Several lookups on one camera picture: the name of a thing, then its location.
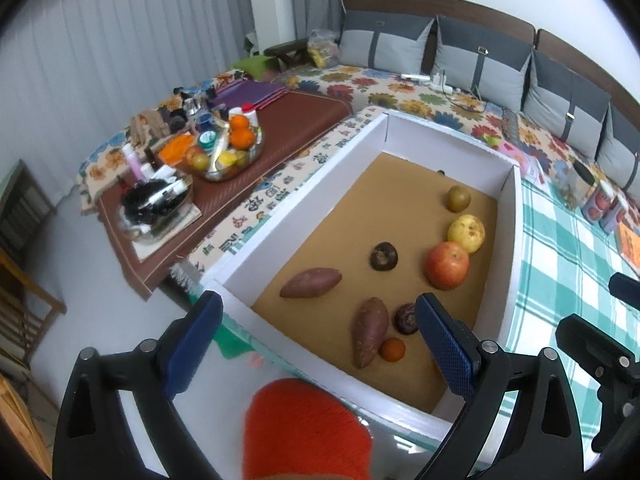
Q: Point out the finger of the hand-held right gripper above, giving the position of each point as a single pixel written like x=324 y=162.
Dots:
x=624 y=286
x=582 y=335

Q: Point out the yellow apple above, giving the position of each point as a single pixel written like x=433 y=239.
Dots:
x=466 y=233

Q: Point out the orange book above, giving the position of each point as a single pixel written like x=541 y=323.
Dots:
x=629 y=242

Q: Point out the pink snack packet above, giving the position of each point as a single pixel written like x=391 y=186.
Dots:
x=510 y=152

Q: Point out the clear jar with black lid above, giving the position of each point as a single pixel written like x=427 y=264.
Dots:
x=580 y=185

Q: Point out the green white plaid cloth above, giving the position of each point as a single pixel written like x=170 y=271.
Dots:
x=550 y=260

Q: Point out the wooden chair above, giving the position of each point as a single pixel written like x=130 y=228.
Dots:
x=25 y=285

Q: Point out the can with orange label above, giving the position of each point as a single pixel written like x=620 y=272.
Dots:
x=597 y=205

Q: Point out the dark orange tangerine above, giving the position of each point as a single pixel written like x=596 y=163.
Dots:
x=392 y=349

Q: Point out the clear plastic bag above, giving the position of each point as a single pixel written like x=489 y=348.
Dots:
x=320 y=47

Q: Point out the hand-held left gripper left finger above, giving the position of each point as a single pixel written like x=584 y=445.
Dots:
x=200 y=342

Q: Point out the red apple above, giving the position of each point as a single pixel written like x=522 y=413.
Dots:
x=447 y=264

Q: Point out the white power strip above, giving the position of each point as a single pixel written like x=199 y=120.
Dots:
x=415 y=76

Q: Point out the character printed cloth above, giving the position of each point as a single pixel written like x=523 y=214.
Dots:
x=260 y=205

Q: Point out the purple cloth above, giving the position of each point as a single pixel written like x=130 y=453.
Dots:
x=250 y=92

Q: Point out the person's orange-clad leg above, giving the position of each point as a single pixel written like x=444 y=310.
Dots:
x=305 y=430

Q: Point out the orange in bowl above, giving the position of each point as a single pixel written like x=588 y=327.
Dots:
x=242 y=137
x=240 y=122

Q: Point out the brown green round fruit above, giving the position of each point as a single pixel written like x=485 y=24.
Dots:
x=458 y=198

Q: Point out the orange packet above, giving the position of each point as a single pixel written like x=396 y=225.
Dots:
x=175 y=149

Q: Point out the glass fruit bowl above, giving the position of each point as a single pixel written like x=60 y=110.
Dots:
x=232 y=162

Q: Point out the green cushion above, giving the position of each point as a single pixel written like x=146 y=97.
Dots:
x=255 y=65

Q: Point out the white bottle with red cap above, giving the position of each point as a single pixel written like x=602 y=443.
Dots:
x=248 y=112

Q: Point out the brown leather mat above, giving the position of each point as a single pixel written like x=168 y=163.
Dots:
x=305 y=115

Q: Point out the white box with brown liner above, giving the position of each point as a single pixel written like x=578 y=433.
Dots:
x=350 y=210

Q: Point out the sweet potato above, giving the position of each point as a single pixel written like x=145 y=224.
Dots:
x=310 y=282
x=370 y=330

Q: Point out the white hairbrush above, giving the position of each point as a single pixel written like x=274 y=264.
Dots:
x=185 y=275

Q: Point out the bowl of cosmetics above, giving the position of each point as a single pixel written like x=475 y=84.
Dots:
x=152 y=200

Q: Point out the red-white can right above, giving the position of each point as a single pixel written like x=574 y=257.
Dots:
x=615 y=215

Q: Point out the pink bottle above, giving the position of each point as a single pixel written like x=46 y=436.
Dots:
x=132 y=160

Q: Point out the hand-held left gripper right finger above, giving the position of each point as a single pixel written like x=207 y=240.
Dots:
x=445 y=347

